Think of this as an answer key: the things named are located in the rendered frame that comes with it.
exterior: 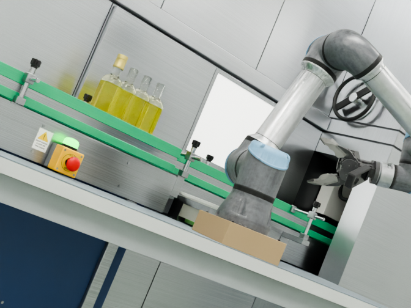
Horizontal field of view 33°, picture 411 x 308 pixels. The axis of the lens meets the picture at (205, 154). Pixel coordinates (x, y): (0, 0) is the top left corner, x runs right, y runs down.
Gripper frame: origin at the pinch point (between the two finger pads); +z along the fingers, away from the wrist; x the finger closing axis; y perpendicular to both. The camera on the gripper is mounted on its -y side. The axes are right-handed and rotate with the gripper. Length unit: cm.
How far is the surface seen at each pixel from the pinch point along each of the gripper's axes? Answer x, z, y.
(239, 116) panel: -13, 24, 56
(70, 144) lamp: -1, 68, -26
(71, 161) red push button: -3, 66, -31
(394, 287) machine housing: -71, -55, 55
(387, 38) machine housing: 19, -29, 101
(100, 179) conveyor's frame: -14, 60, -17
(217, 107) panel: -9, 33, 49
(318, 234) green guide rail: -54, -18, 54
